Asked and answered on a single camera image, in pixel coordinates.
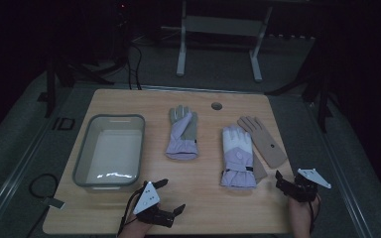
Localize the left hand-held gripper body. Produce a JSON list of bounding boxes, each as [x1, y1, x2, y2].
[[132, 180, 176, 229]]

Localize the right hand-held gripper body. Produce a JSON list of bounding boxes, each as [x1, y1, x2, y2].
[[286, 168, 332, 203]]

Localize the purple white ski glove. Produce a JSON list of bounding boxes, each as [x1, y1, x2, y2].
[[219, 124, 258, 190]]

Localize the purple grey ski glove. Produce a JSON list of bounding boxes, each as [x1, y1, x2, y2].
[[165, 104, 199, 162]]

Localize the grey plastic bin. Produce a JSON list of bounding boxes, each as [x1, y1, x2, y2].
[[72, 113, 146, 191]]

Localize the person's right hand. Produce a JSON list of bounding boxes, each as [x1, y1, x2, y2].
[[287, 193, 321, 238]]

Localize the person's left hand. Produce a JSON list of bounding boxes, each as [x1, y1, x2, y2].
[[117, 211, 154, 238]]

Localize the black tripod stand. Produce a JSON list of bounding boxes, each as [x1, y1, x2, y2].
[[37, 56, 113, 119], [266, 65, 341, 134]]

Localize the grey flat plug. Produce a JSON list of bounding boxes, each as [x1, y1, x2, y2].
[[42, 196, 66, 210]]

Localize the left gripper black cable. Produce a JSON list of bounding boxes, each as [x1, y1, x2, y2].
[[116, 184, 147, 238]]

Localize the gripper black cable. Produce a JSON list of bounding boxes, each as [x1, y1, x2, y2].
[[116, 184, 147, 238], [307, 194, 322, 234]]

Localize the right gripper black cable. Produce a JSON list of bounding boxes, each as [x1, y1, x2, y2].
[[307, 194, 322, 234]]

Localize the black floor cable loop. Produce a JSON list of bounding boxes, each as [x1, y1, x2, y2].
[[28, 173, 60, 200]]

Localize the black floor bracket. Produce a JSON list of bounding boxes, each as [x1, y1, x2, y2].
[[51, 116, 76, 132]]

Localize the black hanging cables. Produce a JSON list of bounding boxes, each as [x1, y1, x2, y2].
[[125, 43, 144, 91]]

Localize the white metal desk frame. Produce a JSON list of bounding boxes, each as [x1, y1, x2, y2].
[[160, 0, 275, 83]]

